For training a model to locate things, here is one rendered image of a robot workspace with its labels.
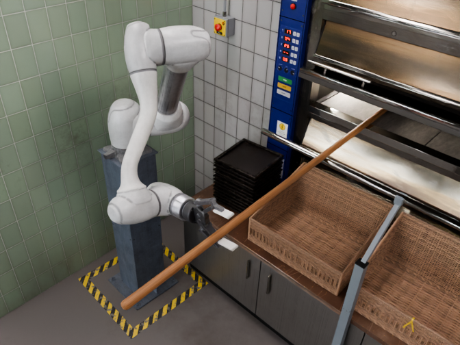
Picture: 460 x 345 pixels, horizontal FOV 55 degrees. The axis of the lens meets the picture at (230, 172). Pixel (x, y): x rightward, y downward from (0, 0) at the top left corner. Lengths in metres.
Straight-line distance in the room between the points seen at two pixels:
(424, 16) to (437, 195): 0.80
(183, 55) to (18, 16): 0.86
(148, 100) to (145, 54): 0.16
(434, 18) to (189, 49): 0.96
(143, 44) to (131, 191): 0.52
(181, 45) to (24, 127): 1.05
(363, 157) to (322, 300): 0.74
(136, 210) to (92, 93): 1.15
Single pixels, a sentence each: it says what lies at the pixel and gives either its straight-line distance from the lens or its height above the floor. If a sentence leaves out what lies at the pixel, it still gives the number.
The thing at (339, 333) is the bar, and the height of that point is 0.50.
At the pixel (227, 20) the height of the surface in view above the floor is 1.51.
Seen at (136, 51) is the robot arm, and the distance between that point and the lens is 1.66.
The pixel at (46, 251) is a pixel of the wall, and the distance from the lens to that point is 2.89.
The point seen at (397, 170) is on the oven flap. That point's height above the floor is 1.03.
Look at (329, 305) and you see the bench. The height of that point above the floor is 0.57.
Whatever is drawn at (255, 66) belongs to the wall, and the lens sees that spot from 2.58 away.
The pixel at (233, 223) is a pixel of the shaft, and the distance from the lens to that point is 1.56.
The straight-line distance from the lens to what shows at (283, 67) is 2.41.
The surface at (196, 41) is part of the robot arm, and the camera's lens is 1.70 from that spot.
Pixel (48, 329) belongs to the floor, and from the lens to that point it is 2.89.
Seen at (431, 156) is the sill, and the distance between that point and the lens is 2.19.
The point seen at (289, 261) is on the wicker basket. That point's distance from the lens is 2.28.
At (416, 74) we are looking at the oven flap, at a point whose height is 1.51.
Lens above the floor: 2.26
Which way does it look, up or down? 36 degrees down
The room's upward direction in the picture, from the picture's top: 2 degrees clockwise
